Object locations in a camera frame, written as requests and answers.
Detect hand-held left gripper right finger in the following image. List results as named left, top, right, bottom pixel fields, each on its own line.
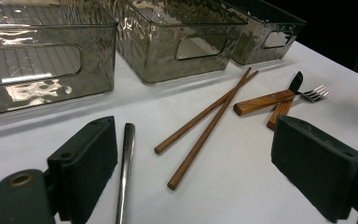
left=270, top=115, right=358, bottom=224

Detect wooden handled fork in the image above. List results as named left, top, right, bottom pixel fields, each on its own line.
left=232, top=84, right=331, bottom=117

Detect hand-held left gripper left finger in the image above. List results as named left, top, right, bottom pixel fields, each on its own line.
left=47, top=116, right=118, bottom=224

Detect smoky clear plastic bin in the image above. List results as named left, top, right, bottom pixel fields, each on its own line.
left=220, top=0, right=308, bottom=66
left=0, top=0, right=118, bottom=118
left=101, top=0, right=248, bottom=84

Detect silver metal utensil handle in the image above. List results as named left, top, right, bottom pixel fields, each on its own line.
left=115, top=122, right=136, bottom=224

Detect wooden handled knife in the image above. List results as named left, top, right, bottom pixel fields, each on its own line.
left=266, top=70, right=304, bottom=132

